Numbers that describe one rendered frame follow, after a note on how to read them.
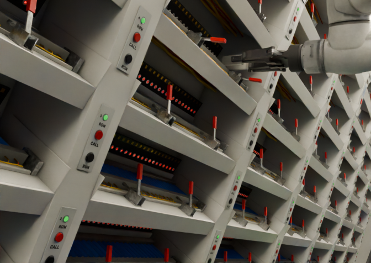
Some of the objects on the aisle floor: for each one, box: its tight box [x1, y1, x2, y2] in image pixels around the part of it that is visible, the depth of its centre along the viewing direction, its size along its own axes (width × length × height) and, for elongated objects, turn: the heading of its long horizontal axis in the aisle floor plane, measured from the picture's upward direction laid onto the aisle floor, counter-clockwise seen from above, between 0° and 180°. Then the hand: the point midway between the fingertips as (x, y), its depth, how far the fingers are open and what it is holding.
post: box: [0, 0, 172, 263], centre depth 90 cm, size 20×9×173 cm, turn 135°
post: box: [149, 0, 311, 263], centre depth 151 cm, size 20×9×173 cm, turn 135°
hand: (234, 62), depth 134 cm, fingers open, 3 cm apart
